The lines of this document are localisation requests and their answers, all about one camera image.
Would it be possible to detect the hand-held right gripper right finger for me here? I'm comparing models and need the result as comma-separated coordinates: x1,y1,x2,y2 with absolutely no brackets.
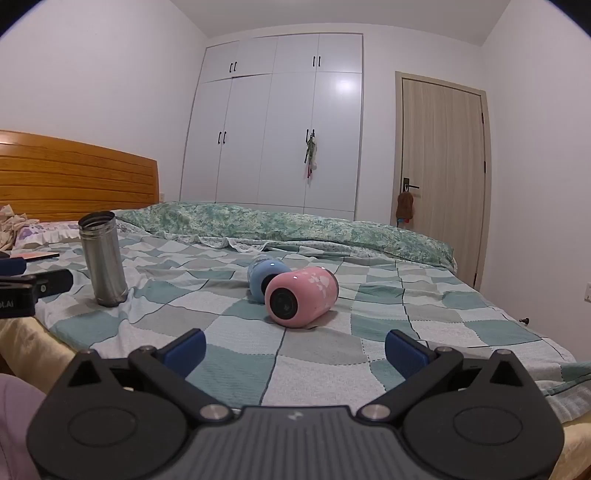
359,330,532,421

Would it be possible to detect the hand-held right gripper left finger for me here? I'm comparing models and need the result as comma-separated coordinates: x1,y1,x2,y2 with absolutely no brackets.
62,329,234,421

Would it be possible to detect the pink cup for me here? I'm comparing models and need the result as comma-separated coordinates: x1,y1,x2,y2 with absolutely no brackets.
264,266,339,329

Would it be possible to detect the stainless steel thermos cup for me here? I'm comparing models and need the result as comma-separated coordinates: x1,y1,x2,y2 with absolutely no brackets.
78,211,129,308

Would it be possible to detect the blue cup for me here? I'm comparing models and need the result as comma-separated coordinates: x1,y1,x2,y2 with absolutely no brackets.
247,258,292,304

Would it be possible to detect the yellow mattress cover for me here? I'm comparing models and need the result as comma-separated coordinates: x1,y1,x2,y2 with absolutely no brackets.
0,318,77,395

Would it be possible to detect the purple floral pillow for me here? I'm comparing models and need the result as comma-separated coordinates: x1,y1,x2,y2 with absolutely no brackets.
0,203,83,256

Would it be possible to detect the checkered bed sheet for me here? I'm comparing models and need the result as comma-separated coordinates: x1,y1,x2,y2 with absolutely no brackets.
9,229,591,409

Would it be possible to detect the wooden headboard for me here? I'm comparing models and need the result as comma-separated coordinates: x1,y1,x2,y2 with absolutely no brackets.
0,130,160,223

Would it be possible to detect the person's leg in pink trousers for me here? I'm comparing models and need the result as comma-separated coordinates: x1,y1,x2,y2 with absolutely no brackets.
0,373,48,480

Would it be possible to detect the green floral quilt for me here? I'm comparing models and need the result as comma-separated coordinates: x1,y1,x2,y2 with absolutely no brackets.
112,201,458,272

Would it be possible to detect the wooden door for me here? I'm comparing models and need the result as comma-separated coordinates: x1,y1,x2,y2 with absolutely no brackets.
395,71,491,291

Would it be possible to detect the hanging ornament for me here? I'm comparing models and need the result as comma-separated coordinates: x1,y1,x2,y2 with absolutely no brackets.
303,130,319,181

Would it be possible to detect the white wardrobe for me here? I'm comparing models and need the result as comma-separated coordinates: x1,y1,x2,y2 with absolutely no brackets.
180,32,364,222

